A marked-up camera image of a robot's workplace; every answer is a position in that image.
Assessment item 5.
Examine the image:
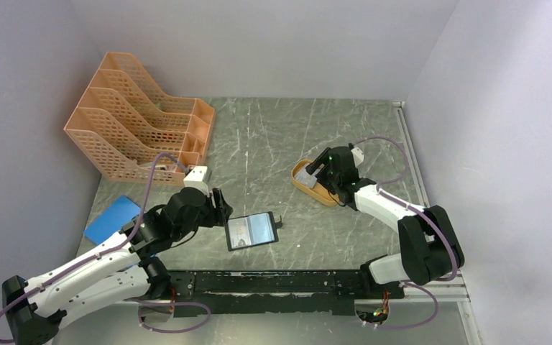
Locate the orange oval tray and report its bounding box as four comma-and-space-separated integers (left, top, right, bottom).
290, 159, 339, 206

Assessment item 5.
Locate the white card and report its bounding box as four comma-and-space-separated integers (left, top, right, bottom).
229, 218, 252, 249

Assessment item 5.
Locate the black leather card holder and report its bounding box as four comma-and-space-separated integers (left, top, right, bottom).
225, 211, 283, 252

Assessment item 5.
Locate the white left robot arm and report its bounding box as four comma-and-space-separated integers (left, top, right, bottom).
0, 187, 233, 344

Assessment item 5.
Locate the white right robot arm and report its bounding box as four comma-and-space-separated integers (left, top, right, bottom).
291, 144, 464, 298

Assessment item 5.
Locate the credit card in tray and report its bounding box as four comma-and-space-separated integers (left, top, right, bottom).
295, 167, 320, 189

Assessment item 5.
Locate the blue folder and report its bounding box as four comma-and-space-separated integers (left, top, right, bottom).
83, 195, 140, 244

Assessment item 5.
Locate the orange mesh file organizer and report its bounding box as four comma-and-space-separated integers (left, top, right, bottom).
64, 52, 216, 185

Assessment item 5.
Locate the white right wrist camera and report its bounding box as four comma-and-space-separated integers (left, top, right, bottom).
350, 147, 364, 167

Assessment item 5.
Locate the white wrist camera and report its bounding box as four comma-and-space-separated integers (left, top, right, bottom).
350, 147, 364, 167
183, 166, 211, 196

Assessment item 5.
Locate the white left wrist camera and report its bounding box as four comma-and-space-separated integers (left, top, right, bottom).
183, 166, 211, 196

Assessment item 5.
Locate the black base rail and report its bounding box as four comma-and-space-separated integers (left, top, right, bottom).
163, 270, 405, 317

